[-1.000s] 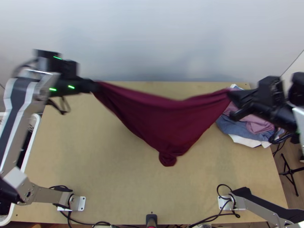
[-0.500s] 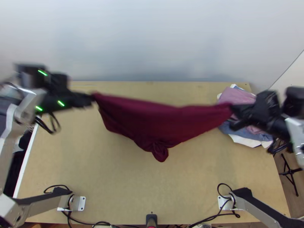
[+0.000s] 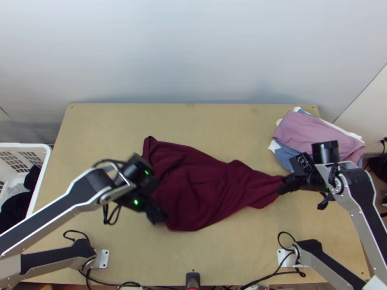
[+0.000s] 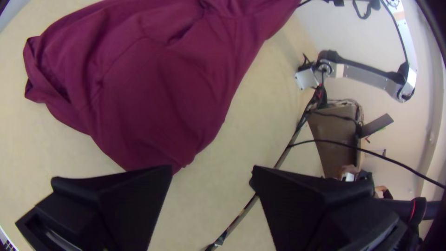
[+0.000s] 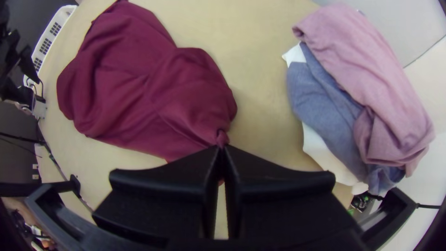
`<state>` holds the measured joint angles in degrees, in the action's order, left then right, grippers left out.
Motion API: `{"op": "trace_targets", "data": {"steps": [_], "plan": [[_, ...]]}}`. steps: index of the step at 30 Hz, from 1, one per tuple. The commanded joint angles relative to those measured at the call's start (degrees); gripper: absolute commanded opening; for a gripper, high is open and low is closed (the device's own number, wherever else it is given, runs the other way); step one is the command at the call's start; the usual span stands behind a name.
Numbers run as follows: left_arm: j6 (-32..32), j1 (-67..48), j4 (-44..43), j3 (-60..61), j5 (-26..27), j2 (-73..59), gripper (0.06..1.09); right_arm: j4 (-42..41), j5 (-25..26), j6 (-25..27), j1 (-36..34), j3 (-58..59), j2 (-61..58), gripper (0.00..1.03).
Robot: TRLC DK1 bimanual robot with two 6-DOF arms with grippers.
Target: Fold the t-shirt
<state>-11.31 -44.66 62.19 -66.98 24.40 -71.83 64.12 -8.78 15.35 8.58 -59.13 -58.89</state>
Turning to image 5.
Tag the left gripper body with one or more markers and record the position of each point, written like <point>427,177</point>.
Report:
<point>28,62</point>

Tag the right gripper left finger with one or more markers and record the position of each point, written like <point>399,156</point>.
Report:
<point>167,202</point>

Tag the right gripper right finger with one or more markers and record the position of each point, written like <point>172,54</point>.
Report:
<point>278,205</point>

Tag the maroon t-shirt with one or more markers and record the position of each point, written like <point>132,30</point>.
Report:
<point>146,90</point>

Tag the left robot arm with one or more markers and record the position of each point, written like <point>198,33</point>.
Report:
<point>7,69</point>

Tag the white laundry basket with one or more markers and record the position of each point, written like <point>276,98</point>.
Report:
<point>52,31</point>

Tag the pile of folded clothes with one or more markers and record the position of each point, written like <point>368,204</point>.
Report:
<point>348,87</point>

